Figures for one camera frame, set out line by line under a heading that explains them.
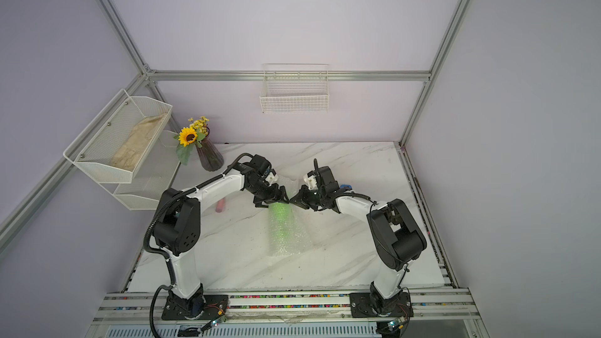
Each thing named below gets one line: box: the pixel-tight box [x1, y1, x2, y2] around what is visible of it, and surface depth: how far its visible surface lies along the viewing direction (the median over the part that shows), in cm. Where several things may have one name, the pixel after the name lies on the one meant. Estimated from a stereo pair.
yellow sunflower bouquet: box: [172, 116, 210, 166], surface depth 92 cm
